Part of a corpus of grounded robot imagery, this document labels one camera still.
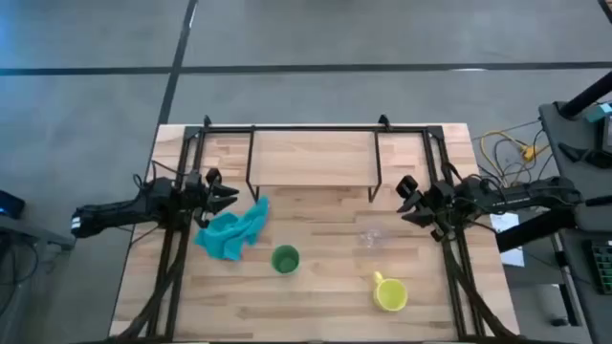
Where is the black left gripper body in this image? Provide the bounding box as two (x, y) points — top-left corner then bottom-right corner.
(184, 167), (224, 229)

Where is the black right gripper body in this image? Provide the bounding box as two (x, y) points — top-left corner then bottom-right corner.
(395, 175), (455, 242)

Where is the clear glass mug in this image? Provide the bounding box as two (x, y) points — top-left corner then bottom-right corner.
(358, 227), (388, 249)

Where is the yellow mug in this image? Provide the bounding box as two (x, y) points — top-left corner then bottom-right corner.
(371, 270), (409, 312)

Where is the green plastic cup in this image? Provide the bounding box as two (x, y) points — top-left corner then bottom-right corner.
(271, 244), (301, 275)

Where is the wooden shelf with black legs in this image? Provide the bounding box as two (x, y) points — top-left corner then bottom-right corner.
(245, 124), (384, 204)

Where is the teal cloth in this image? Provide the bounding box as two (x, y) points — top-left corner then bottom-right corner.
(193, 194), (271, 262)

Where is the white paper sheet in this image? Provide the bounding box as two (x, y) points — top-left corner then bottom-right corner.
(490, 212), (526, 268)

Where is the black stand beam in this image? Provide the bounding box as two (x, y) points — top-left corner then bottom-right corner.
(494, 204), (578, 253)

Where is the black tool on side table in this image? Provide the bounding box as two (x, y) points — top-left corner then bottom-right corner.
(557, 141), (612, 169)

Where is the grey side table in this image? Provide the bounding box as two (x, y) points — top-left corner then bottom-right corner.
(538, 99), (612, 344)

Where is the grey low table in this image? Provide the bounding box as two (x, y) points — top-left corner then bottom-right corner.
(0, 214), (77, 344)

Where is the green keyed device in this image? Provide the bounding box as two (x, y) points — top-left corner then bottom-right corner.
(590, 238), (612, 295)

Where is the black pole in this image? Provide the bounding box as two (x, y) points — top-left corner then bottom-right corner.
(558, 70), (612, 119)

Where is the teal box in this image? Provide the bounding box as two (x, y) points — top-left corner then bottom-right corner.
(585, 101), (612, 124)

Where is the black device with blue light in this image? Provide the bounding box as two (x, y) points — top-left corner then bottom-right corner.
(0, 189), (27, 220)

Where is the black metal table frame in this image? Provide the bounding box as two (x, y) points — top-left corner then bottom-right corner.
(114, 124), (522, 343)

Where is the yellow cable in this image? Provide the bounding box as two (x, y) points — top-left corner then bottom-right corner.
(480, 129), (550, 174)

